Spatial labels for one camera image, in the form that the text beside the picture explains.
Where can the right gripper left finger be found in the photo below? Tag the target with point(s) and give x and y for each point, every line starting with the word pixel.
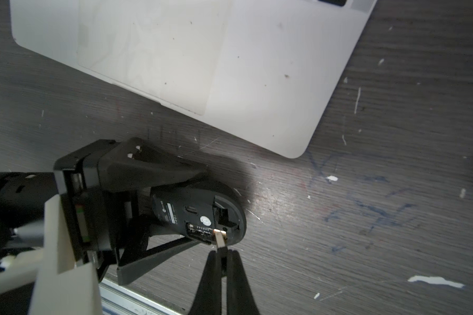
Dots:
pixel 208 299

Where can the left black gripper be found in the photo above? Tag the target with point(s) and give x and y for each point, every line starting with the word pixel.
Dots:
pixel 98 187

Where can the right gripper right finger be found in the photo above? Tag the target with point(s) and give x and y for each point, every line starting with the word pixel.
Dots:
pixel 240 300

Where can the black wireless mouse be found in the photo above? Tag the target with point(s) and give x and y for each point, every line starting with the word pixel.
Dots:
pixel 196 209

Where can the small silver usb receiver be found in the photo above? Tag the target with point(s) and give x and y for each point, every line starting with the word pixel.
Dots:
pixel 220 238

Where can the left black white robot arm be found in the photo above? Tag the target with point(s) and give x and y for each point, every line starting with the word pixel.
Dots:
pixel 22 199

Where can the silver laptop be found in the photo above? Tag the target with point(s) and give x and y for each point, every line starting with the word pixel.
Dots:
pixel 263 71

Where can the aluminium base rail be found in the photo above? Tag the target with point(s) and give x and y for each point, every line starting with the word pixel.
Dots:
pixel 117 299

